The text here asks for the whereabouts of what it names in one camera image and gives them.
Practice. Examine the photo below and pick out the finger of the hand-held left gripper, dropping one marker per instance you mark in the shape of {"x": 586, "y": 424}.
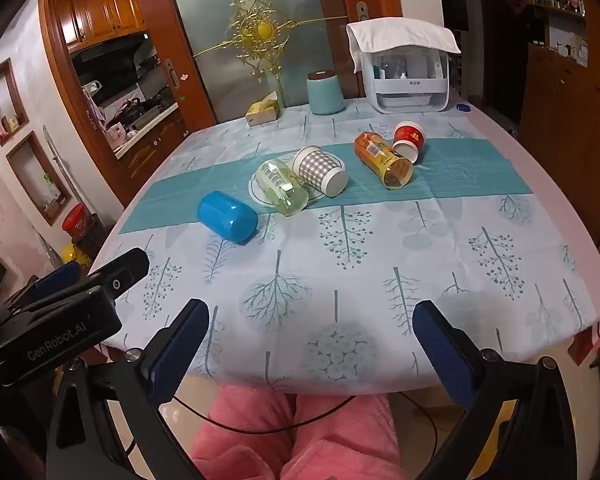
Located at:
{"x": 125, "y": 266}
{"x": 57, "y": 277}

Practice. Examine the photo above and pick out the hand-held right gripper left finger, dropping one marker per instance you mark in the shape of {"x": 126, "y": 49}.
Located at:
{"x": 180, "y": 350}

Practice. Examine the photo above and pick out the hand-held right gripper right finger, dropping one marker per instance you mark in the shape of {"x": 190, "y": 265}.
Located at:
{"x": 445, "y": 355}

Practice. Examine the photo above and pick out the blue plastic cup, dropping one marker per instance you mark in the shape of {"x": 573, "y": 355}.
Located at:
{"x": 227, "y": 217}

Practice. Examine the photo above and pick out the clear yellowish plastic cup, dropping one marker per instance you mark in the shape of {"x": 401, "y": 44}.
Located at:
{"x": 280, "y": 185}

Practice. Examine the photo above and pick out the orange transparent cup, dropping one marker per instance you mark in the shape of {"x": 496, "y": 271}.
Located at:
{"x": 380, "y": 155}

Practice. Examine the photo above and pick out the grey checkered cup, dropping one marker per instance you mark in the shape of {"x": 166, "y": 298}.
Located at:
{"x": 317, "y": 167}

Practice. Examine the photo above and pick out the red paper cup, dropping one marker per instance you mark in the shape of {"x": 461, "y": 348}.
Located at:
{"x": 409, "y": 135}

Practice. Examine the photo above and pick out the yellow plastic container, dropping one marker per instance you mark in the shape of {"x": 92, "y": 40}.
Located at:
{"x": 72, "y": 254}

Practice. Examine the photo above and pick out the red-lidded jar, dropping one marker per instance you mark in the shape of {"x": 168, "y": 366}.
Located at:
{"x": 77, "y": 220}

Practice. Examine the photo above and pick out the tree-print tablecloth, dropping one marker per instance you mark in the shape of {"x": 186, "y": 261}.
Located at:
{"x": 380, "y": 260}

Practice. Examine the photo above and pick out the kitchen counter cabinet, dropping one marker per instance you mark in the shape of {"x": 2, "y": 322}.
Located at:
{"x": 155, "y": 140}

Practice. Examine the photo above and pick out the person's pink fleece pants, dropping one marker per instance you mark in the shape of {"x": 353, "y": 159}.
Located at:
{"x": 330, "y": 440}

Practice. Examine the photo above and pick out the white round coaster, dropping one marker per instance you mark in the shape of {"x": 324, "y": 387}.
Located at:
{"x": 253, "y": 189}

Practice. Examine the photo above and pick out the frosted glass door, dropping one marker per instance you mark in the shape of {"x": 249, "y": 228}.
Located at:
{"x": 205, "y": 85}

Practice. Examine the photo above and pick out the yellow tissue box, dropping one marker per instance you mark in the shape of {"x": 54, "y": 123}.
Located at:
{"x": 261, "y": 112}

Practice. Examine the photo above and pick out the range hood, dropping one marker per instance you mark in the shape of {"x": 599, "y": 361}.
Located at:
{"x": 110, "y": 52}

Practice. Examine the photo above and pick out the white storage box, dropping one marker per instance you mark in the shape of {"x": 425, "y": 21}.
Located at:
{"x": 405, "y": 100}

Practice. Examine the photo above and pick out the wooden cabinet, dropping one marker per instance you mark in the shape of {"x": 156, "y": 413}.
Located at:
{"x": 570, "y": 125}

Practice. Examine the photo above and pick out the teal canister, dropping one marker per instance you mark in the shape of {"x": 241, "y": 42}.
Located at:
{"x": 326, "y": 95}

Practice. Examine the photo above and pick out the white towel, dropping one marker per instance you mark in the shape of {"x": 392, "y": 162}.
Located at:
{"x": 400, "y": 35}

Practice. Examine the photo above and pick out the large wooden-framed wall niche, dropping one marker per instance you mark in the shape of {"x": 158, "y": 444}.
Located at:
{"x": 40, "y": 180}

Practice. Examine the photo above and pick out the small wooden-framed wall niche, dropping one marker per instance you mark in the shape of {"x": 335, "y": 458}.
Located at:
{"x": 5, "y": 102}

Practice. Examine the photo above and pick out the wooden door frame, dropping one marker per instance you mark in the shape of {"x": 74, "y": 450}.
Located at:
{"x": 190, "y": 60}

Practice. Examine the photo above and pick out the wooden kitchen wall cabinets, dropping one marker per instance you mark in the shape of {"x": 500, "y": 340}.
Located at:
{"x": 100, "y": 12}

